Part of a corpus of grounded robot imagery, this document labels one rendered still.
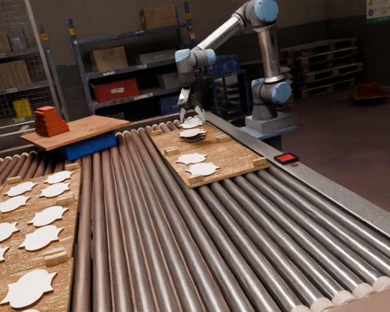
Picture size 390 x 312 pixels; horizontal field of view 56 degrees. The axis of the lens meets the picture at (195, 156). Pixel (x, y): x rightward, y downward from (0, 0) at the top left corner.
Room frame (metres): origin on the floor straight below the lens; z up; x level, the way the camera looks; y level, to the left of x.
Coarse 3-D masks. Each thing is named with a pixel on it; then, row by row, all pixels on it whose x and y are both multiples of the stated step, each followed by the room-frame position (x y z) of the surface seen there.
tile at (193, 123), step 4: (192, 120) 1.82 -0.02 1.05; (196, 120) 1.80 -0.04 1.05; (200, 120) 1.79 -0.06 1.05; (184, 124) 1.77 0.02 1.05; (188, 124) 1.76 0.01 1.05; (192, 124) 1.75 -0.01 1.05; (196, 124) 1.73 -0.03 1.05; (200, 124) 1.72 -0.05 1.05; (184, 128) 1.72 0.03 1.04; (188, 128) 1.71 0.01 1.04; (192, 128) 1.71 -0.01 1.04
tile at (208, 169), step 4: (196, 164) 1.46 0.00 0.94; (200, 164) 1.45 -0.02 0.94; (204, 164) 1.44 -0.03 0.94; (208, 164) 1.44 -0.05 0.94; (192, 168) 1.42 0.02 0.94; (196, 168) 1.41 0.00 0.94; (200, 168) 1.40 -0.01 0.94; (204, 168) 1.39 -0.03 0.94; (208, 168) 1.39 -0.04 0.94; (212, 168) 1.38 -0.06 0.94; (216, 168) 1.38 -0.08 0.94; (188, 172) 1.40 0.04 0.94; (192, 172) 1.38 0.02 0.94; (196, 172) 1.37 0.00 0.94; (200, 172) 1.36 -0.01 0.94; (204, 172) 1.35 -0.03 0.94; (208, 172) 1.35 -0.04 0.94; (212, 172) 1.34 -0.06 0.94; (204, 176) 1.33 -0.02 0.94
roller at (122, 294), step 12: (108, 156) 1.90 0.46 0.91; (108, 168) 1.68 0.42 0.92; (108, 180) 1.51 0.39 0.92; (108, 192) 1.38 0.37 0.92; (108, 204) 1.26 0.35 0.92; (108, 216) 1.16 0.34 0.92; (108, 228) 1.08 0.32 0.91; (120, 228) 1.08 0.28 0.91; (120, 240) 0.99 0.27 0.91; (120, 252) 0.92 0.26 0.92; (120, 264) 0.85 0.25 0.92; (120, 276) 0.80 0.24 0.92; (120, 288) 0.75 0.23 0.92; (120, 300) 0.71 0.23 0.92
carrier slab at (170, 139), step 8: (200, 128) 2.07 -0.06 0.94; (208, 128) 2.04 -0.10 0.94; (152, 136) 2.07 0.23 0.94; (160, 136) 2.04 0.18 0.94; (168, 136) 2.01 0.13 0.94; (176, 136) 1.98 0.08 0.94; (208, 136) 1.88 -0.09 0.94; (160, 144) 1.88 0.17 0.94; (168, 144) 1.85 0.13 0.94; (176, 144) 1.83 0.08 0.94; (184, 144) 1.80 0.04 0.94; (192, 144) 1.78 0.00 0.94; (200, 144) 1.76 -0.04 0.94; (208, 144) 1.74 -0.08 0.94; (160, 152) 1.75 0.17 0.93
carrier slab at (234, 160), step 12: (216, 144) 1.71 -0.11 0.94; (228, 144) 1.68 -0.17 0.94; (168, 156) 1.66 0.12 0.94; (216, 156) 1.54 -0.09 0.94; (228, 156) 1.52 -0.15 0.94; (240, 156) 1.49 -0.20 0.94; (252, 156) 1.47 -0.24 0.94; (180, 168) 1.46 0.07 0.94; (228, 168) 1.37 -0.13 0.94; (240, 168) 1.35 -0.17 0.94; (252, 168) 1.34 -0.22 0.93; (204, 180) 1.29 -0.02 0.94; (216, 180) 1.30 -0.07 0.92
